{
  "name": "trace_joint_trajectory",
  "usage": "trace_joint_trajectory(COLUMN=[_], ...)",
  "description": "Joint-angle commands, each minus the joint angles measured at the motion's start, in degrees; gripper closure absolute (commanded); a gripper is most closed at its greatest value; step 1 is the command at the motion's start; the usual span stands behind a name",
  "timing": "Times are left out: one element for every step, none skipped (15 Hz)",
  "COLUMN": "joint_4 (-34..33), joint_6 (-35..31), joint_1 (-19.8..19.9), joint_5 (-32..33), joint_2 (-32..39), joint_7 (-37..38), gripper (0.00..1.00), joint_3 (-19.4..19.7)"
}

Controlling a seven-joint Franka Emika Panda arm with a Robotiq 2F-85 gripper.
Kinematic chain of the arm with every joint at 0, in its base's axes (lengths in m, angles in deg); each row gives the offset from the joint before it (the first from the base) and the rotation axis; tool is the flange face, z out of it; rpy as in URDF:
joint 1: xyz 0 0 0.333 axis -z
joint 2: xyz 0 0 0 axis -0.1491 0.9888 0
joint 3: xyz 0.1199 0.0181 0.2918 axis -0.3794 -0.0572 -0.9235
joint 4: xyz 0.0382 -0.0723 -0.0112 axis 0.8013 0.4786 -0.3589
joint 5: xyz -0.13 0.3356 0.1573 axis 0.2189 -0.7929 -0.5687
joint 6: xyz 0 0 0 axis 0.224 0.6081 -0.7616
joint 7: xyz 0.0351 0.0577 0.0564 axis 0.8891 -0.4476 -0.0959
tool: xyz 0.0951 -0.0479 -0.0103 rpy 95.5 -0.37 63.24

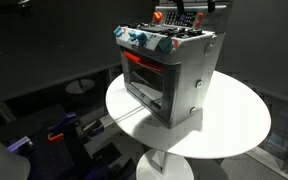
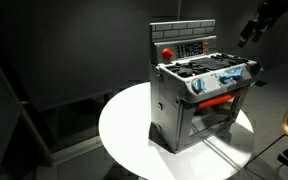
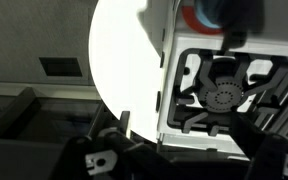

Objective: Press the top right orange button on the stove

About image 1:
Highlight large orange stove dial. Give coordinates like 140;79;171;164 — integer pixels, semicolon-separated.
152;11;164;24

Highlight black stove burner grate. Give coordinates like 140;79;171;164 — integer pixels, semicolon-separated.
127;22;203;38

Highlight blue double stove knob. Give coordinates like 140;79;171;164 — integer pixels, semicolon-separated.
128;30;149;47

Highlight grey toy stove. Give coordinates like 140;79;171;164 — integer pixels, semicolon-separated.
113;4;228;129

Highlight grey oven door with window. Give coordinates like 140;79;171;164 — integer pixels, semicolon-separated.
119;48;182;129

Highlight dark storage shelf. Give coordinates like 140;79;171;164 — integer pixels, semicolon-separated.
260;96;288;174

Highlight purple clamp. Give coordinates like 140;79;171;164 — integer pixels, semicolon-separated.
52;112;78;133

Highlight orange hook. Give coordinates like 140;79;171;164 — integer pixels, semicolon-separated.
47;132;65;143

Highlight lavender metal bar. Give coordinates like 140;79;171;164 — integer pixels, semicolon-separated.
6;135;34;154

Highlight grey rounded cover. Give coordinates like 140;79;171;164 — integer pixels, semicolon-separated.
0;128;32;180

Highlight orange oven door handle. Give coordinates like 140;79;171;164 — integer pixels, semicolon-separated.
122;50;167;74

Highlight white round pedestal table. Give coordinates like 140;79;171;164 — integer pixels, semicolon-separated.
105;70;272;180

